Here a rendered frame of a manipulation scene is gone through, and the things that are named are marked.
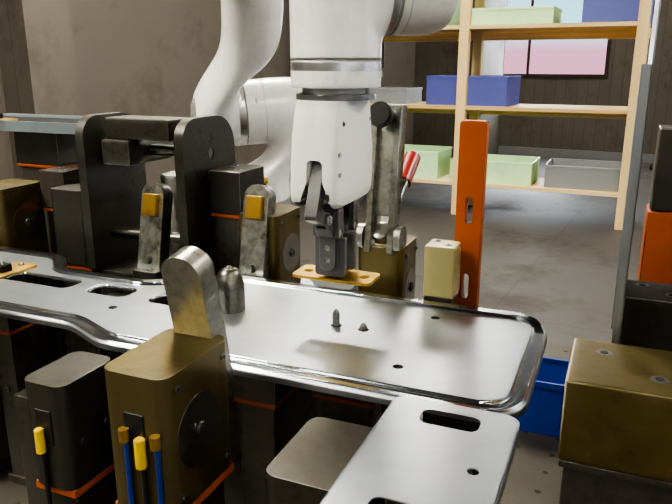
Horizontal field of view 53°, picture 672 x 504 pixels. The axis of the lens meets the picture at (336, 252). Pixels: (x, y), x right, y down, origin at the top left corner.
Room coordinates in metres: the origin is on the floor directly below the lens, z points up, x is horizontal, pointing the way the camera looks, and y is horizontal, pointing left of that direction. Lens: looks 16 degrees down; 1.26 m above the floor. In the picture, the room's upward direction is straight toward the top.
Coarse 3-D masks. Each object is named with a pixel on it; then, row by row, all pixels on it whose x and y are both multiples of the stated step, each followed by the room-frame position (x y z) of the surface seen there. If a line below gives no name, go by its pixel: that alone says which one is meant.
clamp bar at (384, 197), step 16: (384, 112) 0.76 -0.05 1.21; (400, 112) 0.79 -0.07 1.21; (384, 128) 0.80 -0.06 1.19; (400, 128) 0.78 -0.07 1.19; (384, 144) 0.80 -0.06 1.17; (400, 144) 0.78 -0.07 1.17; (384, 160) 0.79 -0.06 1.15; (400, 160) 0.78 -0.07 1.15; (384, 176) 0.79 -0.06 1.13; (400, 176) 0.79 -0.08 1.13; (368, 192) 0.78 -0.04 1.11; (384, 192) 0.79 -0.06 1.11; (400, 192) 0.79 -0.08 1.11; (368, 208) 0.78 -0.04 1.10; (384, 208) 0.78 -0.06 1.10; (368, 224) 0.78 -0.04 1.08; (368, 240) 0.78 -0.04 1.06
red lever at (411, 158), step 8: (408, 152) 0.89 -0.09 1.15; (416, 152) 0.89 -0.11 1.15; (408, 160) 0.87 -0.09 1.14; (416, 160) 0.88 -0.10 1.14; (408, 168) 0.86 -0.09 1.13; (416, 168) 0.87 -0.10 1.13; (408, 176) 0.85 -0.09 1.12; (408, 184) 0.85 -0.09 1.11; (384, 216) 0.80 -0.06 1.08; (384, 224) 0.79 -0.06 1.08; (376, 232) 0.78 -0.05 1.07; (384, 232) 0.78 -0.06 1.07; (376, 240) 0.78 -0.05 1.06; (384, 240) 0.77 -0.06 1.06
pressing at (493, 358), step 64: (0, 256) 0.91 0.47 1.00; (64, 320) 0.67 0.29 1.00; (128, 320) 0.67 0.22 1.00; (256, 320) 0.67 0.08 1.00; (320, 320) 0.67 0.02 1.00; (384, 320) 0.67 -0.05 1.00; (448, 320) 0.67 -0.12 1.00; (512, 320) 0.67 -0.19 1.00; (320, 384) 0.53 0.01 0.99; (384, 384) 0.52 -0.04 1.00; (448, 384) 0.52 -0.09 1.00; (512, 384) 0.52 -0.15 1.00
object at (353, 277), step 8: (296, 272) 0.65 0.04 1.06; (304, 272) 0.65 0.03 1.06; (312, 272) 0.65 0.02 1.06; (352, 272) 0.65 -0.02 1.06; (360, 272) 0.65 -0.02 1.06; (368, 272) 0.65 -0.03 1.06; (320, 280) 0.64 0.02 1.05; (328, 280) 0.63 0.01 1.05; (336, 280) 0.63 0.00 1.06; (344, 280) 0.63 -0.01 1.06; (352, 280) 0.63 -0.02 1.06; (360, 280) 0.63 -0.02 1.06; (368, 280) 0.63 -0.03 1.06
